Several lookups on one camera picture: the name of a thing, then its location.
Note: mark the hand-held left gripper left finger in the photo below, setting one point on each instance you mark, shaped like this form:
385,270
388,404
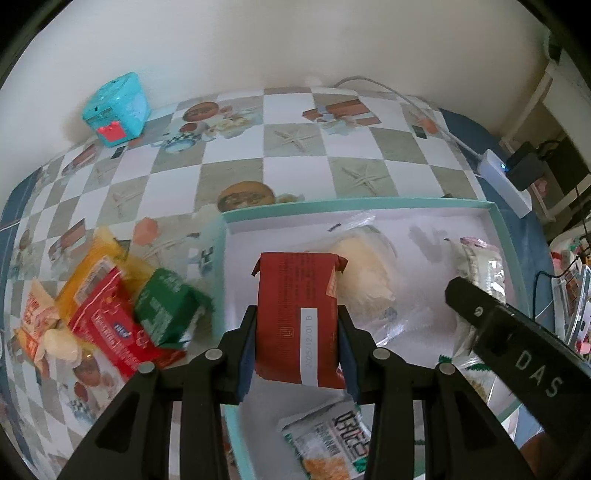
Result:
247,364

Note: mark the bright red snack packet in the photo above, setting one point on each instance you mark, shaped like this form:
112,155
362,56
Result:
115,332

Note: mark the clear bag with white bun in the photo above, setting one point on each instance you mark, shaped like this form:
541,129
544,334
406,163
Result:
364,267

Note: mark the pink purple snack packet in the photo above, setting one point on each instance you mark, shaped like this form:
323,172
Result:
485,267

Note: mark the teal cardboard tray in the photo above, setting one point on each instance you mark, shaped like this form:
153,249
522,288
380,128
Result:
286,235

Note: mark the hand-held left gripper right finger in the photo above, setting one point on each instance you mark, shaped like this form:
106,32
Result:
348,364

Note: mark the black power adapter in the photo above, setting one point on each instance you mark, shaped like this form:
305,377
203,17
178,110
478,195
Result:
526,166

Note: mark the teal toy box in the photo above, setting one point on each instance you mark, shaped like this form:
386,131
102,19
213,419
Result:
115,106

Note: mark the pale round wrapped snack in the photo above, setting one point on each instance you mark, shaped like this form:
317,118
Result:
60,348

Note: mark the white shelf unit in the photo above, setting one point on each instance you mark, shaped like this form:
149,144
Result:
540,92

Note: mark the peach orange snack packet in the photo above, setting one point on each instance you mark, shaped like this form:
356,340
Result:
32,314

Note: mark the green white corn snack packet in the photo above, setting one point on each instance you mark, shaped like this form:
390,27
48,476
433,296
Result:
323,443

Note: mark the yellow orange snack packet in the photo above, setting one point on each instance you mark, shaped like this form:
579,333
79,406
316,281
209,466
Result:
92,272

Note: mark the white power strip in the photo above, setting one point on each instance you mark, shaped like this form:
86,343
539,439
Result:
503,177

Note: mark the dark green snack packet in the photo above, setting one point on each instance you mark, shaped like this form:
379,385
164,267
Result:
164,304

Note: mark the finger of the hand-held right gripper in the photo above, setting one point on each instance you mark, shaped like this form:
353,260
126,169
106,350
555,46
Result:
471,304

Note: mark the dark red snack packet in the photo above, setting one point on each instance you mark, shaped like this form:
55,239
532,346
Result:
286,314

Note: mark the clear green-edged cookie packet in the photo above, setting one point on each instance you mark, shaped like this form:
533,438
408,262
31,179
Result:
468,376

